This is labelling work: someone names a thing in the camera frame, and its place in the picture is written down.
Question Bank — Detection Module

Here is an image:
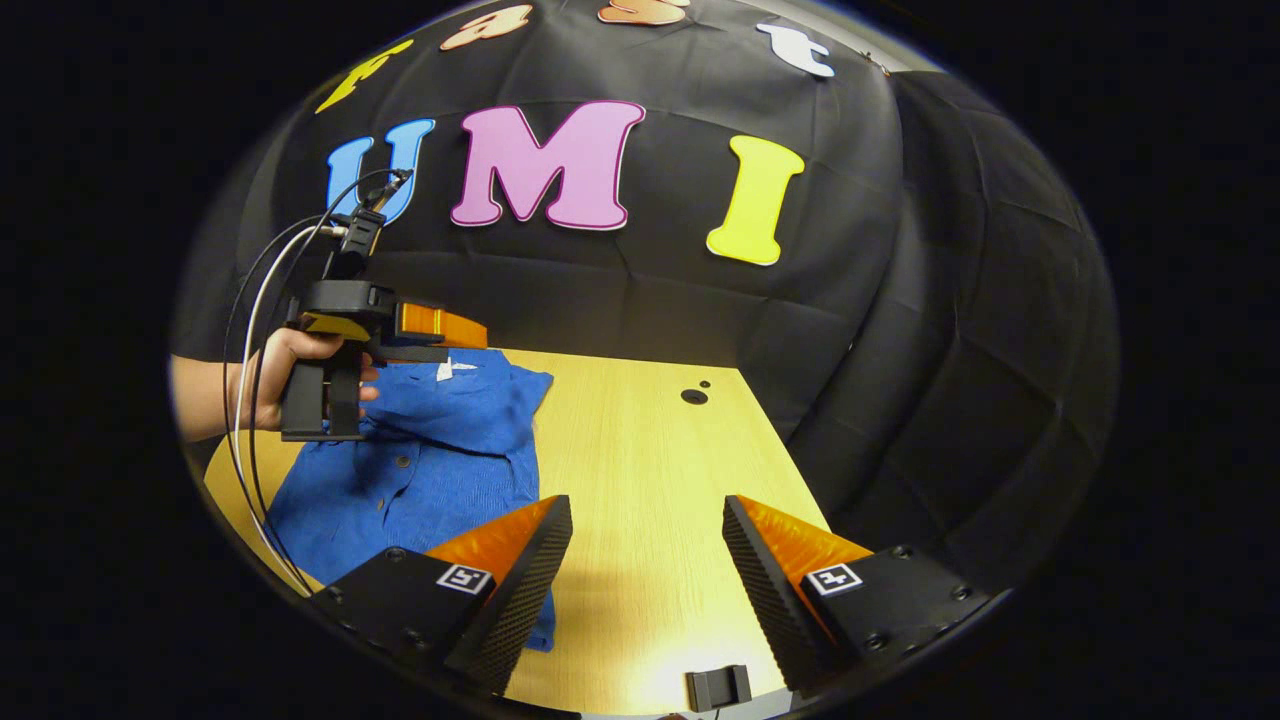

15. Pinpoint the blue button shirt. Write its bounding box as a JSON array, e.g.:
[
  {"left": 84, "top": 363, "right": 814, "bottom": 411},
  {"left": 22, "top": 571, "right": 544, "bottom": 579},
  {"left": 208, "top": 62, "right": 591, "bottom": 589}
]
[{"left": 265, "top": 350, "right": 559, "bottom": 653}]

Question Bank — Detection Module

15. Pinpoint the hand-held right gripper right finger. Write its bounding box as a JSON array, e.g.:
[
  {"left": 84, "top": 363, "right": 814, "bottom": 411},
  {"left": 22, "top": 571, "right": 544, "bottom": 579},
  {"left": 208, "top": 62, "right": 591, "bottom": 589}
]
[{"left": 721, "top": 494, "right": 993, "bottom": 699}]

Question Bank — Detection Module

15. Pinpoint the small black plastic bracket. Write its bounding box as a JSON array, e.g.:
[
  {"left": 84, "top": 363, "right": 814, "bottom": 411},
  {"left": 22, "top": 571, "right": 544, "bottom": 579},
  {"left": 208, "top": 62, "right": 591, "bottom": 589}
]
[{"left": 685, "top": 664, "right": 753, "bottom": 713}]

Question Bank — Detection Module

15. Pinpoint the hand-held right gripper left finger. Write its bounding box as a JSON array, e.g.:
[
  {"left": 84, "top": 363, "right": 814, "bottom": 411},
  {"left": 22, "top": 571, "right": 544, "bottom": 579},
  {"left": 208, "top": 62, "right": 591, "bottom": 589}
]
[{"left": 310, "top": 494, "right": 575, "bottom": 698}]

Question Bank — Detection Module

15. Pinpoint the white cable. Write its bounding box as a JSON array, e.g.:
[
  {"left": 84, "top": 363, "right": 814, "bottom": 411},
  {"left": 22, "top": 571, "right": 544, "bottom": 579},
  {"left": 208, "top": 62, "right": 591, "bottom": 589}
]
[{"left": 232, "top": 225, "right": 351, "bottom": 598}]

